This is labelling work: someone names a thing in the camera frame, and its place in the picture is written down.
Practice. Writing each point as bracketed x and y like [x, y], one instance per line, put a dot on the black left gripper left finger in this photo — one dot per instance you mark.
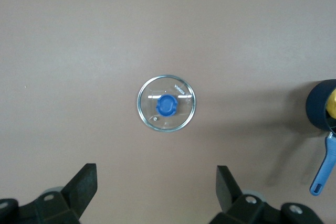
[78, 190]

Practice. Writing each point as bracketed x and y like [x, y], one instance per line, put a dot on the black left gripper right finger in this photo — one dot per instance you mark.
[228, 192]

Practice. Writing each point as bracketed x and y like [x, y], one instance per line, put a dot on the glass lid with blue knob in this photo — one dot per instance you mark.
[166, 106]

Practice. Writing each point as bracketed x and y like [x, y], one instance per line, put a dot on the yellow potato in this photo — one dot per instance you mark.
[333, 104]

